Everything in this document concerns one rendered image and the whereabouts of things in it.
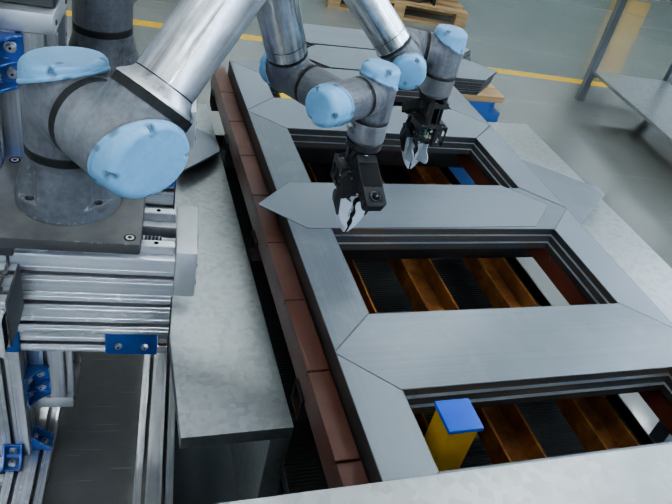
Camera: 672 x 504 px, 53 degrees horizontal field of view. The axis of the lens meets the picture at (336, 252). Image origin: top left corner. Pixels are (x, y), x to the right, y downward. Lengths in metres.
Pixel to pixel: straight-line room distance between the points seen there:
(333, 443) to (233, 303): 0.51
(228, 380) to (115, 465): 0.54
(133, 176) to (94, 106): 0.10
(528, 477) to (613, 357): 0.59
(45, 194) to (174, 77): 0.28
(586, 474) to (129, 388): 1.33
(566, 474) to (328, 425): 0.39
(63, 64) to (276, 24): 0.38
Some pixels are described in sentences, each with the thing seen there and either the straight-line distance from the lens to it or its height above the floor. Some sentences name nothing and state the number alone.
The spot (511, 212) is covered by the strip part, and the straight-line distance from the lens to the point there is 1.68.
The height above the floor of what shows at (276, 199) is 0.86.
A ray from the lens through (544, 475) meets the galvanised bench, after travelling 0.84.
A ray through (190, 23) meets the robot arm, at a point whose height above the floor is 1.36.
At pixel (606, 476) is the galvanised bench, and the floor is 1.05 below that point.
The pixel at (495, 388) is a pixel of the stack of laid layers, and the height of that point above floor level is 0.85.
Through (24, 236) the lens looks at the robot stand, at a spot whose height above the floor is 1.04.
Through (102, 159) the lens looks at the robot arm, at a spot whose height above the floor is 1.21.
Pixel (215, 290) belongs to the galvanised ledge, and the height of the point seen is 0.68.
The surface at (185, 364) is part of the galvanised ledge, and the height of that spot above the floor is 0.68.
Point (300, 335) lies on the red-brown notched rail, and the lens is 1.21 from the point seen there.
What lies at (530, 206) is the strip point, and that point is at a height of 0.86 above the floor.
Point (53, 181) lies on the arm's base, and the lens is 1.03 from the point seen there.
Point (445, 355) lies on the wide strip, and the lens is 1.20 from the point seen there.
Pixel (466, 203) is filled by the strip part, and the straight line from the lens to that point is 1.65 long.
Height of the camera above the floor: 1.65
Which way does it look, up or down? 36 degrees down
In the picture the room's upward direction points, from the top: 14 degrees clockwise
